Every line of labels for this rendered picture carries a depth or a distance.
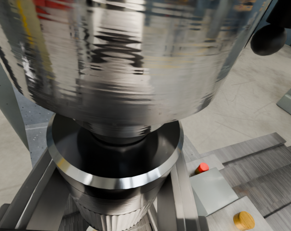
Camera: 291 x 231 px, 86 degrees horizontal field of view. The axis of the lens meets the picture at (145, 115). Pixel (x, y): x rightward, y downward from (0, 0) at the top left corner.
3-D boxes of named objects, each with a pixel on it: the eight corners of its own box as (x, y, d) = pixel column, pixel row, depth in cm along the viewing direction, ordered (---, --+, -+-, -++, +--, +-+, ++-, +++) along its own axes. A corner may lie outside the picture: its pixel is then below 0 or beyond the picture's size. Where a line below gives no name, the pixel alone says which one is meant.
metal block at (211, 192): (220, 209, 28) (239, 198, 23) (192, 224, 25) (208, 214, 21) (202, 181, 31) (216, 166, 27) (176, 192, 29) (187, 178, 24)
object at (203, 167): (204, 175, 29) (210, 169, 27) (198, 178, 28) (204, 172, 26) (199, 167, 30) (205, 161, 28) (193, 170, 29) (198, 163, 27)
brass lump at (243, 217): (250, 227, 24) (258, 224, 23) (240, 233, 23) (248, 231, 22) (239, 211, 25) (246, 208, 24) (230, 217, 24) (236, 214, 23)
